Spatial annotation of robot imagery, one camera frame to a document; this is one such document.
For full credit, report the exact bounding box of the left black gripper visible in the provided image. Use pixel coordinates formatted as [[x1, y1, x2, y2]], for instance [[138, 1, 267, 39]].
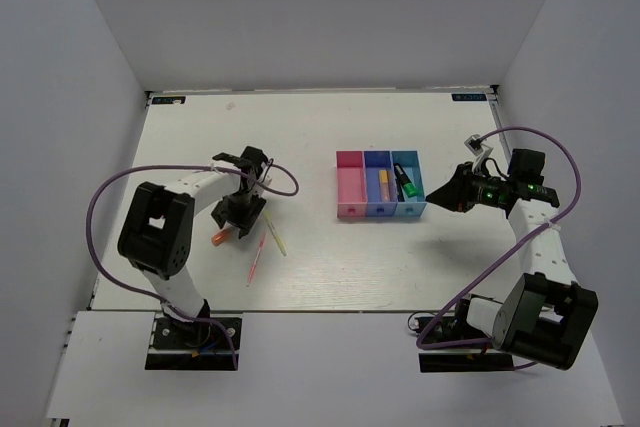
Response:
[[211, 189, 267, 237]]

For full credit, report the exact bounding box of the corner label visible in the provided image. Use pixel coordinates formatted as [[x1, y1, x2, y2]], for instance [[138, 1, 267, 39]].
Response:
[[451, 93, 487, 102], [151, 96, 186, 105]]

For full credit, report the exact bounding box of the yellow thin pen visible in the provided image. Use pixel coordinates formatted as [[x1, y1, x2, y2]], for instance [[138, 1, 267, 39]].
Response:
[[264, 211, 287, 257]]

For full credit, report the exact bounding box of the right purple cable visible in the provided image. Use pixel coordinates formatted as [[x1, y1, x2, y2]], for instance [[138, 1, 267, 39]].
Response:
[[415, 127, 581, 372]]

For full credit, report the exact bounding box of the right corner label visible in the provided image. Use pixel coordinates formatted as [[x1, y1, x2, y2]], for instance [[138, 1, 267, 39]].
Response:
[[451, 93, 487, 102]]

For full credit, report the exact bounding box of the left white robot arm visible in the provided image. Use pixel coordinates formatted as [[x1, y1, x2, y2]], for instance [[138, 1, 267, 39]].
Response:
[[117, 146, 268, 346]]

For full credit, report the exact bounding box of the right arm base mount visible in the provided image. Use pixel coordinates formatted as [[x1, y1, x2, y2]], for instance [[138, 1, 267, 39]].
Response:
[[419, 294, 516, 373]]

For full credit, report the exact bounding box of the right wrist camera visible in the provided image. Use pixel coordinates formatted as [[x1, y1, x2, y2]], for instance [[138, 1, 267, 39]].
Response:
[[464, 134, 493, 174]]

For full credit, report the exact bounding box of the purple black highlighter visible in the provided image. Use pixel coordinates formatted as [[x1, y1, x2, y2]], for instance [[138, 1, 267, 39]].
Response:
[[396, 174, 405, 202]]

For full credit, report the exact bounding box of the left corner label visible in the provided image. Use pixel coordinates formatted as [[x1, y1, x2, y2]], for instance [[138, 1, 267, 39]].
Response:
[[151, 96, 186, 105]]

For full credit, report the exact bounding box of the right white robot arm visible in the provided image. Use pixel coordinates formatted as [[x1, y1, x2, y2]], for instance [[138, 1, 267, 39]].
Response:
[[418, 149, 598, 370]]

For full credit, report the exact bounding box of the pink drawer box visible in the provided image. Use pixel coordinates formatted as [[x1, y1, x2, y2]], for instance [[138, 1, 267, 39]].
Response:
[[336, 151, 367, 219]]

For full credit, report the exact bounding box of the orange clear highlighter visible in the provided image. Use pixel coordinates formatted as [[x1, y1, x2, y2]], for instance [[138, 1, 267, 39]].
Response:
[[211, 229, 232, 246]]

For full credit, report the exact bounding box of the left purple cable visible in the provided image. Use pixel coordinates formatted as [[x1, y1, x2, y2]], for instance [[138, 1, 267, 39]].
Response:
[[86, 159, 300, 371]]

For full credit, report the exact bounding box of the green black highlighter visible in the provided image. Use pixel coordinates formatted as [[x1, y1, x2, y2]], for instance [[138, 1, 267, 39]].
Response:
[[393, 163, 418, 198]]

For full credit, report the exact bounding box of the light blue drawer box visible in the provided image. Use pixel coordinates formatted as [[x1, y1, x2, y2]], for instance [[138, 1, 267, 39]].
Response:
[[391, 150, 427, 217]]

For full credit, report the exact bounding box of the pink thin pen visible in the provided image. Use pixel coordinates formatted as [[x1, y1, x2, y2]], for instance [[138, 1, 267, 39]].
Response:
[[246, 231, 266, 287]]

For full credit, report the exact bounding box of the purple cable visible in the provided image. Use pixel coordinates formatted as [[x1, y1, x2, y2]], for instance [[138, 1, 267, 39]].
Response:
[[86, 159, 300, 371], [415, 127, 581, 372]]

